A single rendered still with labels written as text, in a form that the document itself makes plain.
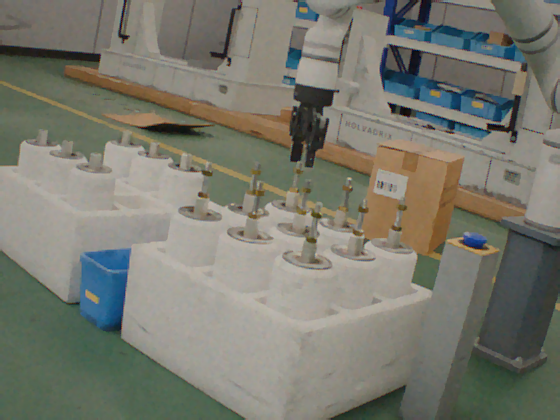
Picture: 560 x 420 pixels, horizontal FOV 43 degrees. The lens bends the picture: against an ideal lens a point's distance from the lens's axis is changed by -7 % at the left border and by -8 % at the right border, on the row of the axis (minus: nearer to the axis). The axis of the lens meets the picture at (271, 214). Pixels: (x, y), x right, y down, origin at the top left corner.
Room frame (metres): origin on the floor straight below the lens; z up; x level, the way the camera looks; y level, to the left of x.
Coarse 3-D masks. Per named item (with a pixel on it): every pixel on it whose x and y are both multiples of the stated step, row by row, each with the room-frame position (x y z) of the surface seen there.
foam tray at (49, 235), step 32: (0, 192) 1.56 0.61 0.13; (32, 192) 1.45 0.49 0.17; (128, 192) 1.58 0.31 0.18; (0, 224) 1.55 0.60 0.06; (32, 224) 1.44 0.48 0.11; (64, 224) 1.35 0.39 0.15; (96, 224) 1.36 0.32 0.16; (128, 224) 1.42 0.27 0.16; (160, 224) 1.48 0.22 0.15; (32, 256) 1.43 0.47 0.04; (64, 256) 1.34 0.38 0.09; (64, 288) 1.34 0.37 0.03
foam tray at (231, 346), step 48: (144, 288) 1.20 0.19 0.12; (192, 288) 1.12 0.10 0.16; (144, 336) 1.19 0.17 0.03; (192, 336) 1.11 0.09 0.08; (240, 336) 1.05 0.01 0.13; (288, 336) 0.99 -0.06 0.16; (336, 336) 1.04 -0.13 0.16; (384, 336) 1.15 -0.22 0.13; (192, 384) 1.10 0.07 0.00; (240, 384) 1.04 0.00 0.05; (288, 384) 0.98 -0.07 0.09; (336, 384) 1.07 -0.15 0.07; (384, 384) 1.19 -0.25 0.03
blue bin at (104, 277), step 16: (80, 256) 1.29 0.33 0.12; (96, 256) 1.33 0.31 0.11; (112, 256) 1.35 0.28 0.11; (128, 256) 1.39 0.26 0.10; (96, 272) 1.26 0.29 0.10; (112, 272) 1.24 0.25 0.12; (128, 272) 1.26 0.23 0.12; (80, 288) 1.29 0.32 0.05; (96, 288) 1.26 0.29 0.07; (112, 288) 1.24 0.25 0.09; (80, 304) 1.29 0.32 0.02; (96, 304) 1.26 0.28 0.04; (112, 304) 1.24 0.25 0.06; (96, 320) 1.26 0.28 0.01; (112, 320) 1.25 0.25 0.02
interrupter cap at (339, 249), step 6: (336, 246) 1.19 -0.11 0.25; (342, 246) 1.20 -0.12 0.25; (336, 252) 1.15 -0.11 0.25; (342, 252) 1.16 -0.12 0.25; (366, 252) 1.19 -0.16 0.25; (372, 252) 1.19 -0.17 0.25; (348, 258) 1.14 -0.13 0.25; (354, 258) 1.14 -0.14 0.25; (360, 258) 1.14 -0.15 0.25; (366, 258) 1.15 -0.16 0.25; (372, 258) 1.16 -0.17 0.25
